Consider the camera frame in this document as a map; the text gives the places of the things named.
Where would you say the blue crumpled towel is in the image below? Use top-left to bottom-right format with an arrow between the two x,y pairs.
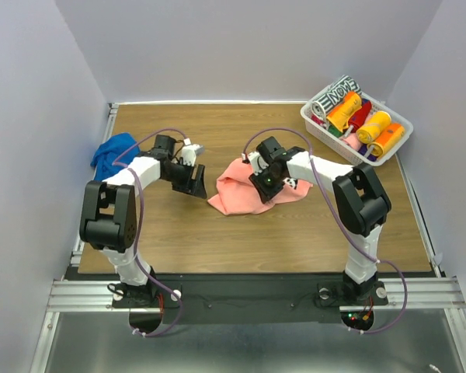
91,133 -> 137,181

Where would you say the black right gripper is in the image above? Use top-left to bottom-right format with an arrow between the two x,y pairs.
249,165 -> 284,204

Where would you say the pink rolled towel in basket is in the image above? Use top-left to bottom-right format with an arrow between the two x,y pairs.
340,133 -> 363,152

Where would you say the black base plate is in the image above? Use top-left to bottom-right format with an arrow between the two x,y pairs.
64,274 -> 389,327

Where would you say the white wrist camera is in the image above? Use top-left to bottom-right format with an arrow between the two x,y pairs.
242,151 -> 269,175
178,138 -> 204,167

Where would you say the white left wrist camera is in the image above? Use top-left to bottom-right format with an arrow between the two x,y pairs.
178,138 -> 204,167

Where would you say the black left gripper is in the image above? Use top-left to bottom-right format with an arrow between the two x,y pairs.
163,160 -> 207,200

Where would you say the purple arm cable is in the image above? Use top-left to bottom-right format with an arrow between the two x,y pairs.
243,128 -> 409,335
112,128 -> 191,338

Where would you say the aluminium frame rail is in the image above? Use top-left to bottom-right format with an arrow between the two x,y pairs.
47,277 -> 466,312

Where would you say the white plastic basket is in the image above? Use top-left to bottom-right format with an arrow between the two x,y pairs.
301,76 -> 413,166

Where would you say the pink towel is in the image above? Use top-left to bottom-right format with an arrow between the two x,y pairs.
207,158 -> 312,215
340,133 -> 363,152

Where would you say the orange rolled towel purple spot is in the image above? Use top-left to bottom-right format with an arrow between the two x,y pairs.
367,123 -> 405,159

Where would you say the red rolled towel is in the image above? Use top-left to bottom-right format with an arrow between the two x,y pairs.
347,99 -> 372,132

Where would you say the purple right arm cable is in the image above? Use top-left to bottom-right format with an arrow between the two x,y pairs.
243,128 -> 409,335

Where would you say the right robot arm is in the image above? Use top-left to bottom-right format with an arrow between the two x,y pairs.
242,136 -> 391,303

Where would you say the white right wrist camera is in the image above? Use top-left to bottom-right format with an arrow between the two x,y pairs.
242,151 -> 269,175

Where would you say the black white striped towel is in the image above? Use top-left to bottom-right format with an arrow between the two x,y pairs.
310,75 -> 362,119

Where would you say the green rolled towel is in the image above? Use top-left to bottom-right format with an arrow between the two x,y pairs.
328,125 -> 343,138

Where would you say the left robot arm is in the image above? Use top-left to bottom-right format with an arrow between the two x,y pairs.
79,131 -> 207,306

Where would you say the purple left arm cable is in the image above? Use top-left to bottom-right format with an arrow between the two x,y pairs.
112,128 -> 191,338

